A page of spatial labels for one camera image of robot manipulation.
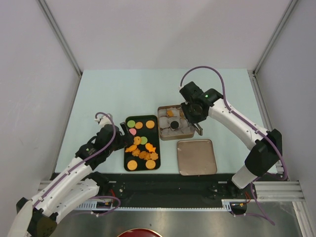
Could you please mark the square cookie tin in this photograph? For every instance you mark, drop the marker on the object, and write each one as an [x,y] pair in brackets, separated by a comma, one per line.
[167,114]

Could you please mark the black round cookie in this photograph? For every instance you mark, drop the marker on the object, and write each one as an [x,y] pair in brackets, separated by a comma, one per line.
[174,125]

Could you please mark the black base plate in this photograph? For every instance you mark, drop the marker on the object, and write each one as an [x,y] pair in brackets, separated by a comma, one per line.
[170,189]

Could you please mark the light green round cookie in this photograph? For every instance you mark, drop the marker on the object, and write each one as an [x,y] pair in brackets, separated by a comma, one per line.
[131,123]

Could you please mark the square tin lid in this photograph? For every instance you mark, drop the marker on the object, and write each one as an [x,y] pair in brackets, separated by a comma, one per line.
[196,157]

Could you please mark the red round object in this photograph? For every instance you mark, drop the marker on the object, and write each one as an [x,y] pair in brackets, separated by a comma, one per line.
[140,232]

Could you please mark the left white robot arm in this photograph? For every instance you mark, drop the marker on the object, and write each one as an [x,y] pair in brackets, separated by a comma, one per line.
[40,215]

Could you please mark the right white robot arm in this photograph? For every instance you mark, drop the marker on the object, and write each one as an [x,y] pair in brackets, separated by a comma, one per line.
[264,146]

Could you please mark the pink round cookie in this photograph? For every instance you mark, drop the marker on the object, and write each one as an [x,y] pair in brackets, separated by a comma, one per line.
[133,131]

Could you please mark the metal tongs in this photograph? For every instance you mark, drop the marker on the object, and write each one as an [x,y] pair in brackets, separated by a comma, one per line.
[197,127]

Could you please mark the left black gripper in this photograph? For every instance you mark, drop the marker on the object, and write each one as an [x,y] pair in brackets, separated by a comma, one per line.
[128,137]

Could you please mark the white cable duct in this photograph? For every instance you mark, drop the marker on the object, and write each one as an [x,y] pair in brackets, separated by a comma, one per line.
[102,206]

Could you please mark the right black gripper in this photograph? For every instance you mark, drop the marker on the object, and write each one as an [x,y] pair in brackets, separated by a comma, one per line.
[202,117]

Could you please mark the flower shaped orange cookie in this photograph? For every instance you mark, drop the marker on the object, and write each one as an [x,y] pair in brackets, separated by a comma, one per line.
[153,156]

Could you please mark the round orange cookie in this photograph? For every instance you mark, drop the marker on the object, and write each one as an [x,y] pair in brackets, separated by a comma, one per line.
[150,124]
[132,165]
[150,164]

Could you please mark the fish shaped orange cookie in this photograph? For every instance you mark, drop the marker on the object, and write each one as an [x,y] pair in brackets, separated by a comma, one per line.
[150,148]

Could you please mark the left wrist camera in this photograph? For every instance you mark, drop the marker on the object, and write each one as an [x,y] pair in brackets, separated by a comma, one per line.
[104,120]

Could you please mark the black cookie tray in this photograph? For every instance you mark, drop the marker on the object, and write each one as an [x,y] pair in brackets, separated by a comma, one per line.
[137,151]

